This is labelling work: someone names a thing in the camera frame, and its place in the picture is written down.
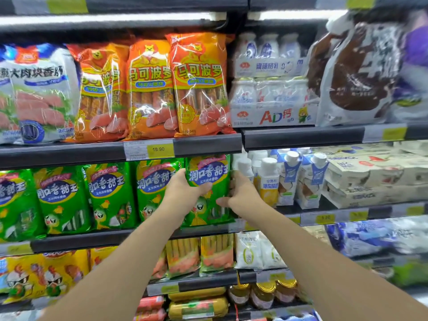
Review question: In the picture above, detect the person's left forearm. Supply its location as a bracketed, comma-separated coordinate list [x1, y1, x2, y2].
[38, 205, 184, 321]

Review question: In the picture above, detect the white yellow price tag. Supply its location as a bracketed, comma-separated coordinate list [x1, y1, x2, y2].
[123, 139, 175, 161]
[300, 212, 336, 226]
[362, 124, 408, 143]
[345, 0, 377, 9]
[46, 0, 89, 14]

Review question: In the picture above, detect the white soft bag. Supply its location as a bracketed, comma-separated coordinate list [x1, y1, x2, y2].
[259, 232, 287, 269]
[234, 231, 265, 270]

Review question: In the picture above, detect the white plastic bottle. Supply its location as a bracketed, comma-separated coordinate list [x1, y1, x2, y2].
[250, 150, 269, 174]
[236, 158, 255, 183]

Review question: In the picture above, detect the large white bottle multipack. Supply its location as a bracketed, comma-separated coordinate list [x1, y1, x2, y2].
[229, 77, 320, 128]

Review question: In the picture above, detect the gold lid glass jar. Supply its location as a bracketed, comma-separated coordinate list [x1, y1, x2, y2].
[250, 281, 277, 310]
[275, 279, 299, 305]
[229, 283, 251, 307]

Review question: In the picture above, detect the white yogurt cup multipack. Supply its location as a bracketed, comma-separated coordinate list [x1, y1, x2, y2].
[324, 154, 428, 188]
[313, 141, 428, 158]
[322, 180, 428, 210]

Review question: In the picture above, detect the green sausage packet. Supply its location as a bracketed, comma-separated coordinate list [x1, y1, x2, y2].
[135, 158, 185, 222]
[82, 163, 138, 230]
[182, 154, 236, 228]
[33, 166, 93, 235]
[0, 169, 47, 243]

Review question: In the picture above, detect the brown white large bag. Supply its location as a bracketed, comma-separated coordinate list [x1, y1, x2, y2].
[307, 11, 407, 127]

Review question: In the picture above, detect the red sausage chub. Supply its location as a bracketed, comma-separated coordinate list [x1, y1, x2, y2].
[133, 309, 167, 321]
[136, 296, 167, 311]

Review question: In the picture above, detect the black shelf rail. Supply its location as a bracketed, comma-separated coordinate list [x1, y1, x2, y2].
[249, 0, 428, 11]
[0, 219, 249, 257]
[144, 269, 296, 297]
[0, 134, 243, 171]
[0, 0, 250, 16]
[278, 201, 428, 228]
[241, 123, 428, 151]

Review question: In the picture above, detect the small white bottle multipack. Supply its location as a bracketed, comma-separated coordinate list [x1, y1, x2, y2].
[233, 32, 309, 79]

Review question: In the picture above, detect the white blue sausage packet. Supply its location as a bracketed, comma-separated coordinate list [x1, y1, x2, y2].
[0, 43, 80, 145]

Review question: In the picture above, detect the person's right hand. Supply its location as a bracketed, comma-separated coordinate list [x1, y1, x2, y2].
[216, 170, 269, 225]

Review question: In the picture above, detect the yellow sausage chub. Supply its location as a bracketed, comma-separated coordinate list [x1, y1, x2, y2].
[168, 287, 227, 302]
[167, 297, 230, 320]

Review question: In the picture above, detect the person's left hand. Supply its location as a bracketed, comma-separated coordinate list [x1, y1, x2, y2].
[162, 168, 213, 227]

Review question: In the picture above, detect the shelf light strip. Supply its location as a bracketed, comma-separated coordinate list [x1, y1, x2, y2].
[247, 10, 349, 21]
[0, 12, 228, 28]

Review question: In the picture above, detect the purple white large bag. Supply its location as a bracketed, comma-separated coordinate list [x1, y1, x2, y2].
[389, 10, 428, 121]

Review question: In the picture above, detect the clear sausage stick packet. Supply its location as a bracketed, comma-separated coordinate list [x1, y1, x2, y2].
[200, 234, 235, 273]
[166, 239, 202, 278]
[151, 249, 168, 280]

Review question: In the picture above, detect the yellow chicken print packet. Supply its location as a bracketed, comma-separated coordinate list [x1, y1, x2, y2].
[3, 255, 48, 304]
[43, 250, 90, 295]
[90, 246, 118, 268]

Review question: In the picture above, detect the yellow label white bottle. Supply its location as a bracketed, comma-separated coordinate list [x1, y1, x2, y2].
[257, 158, 280, 208]

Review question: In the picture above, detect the person's right forearm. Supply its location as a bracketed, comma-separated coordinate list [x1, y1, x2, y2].
[239, 204, 428, 321]

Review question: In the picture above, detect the blue white drink carton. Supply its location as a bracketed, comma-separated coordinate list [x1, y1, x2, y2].
[277, 150, 302, 206]
[295, 152, 329, 210]

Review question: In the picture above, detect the orange sausage packet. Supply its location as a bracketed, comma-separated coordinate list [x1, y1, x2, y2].
[125, 39, 179, 141]
[66, 43, 131, 143]
[165, 32, 236, 137]

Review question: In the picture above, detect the blue white frozen bag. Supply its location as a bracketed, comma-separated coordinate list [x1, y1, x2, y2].
[325, 216, 428, 258]

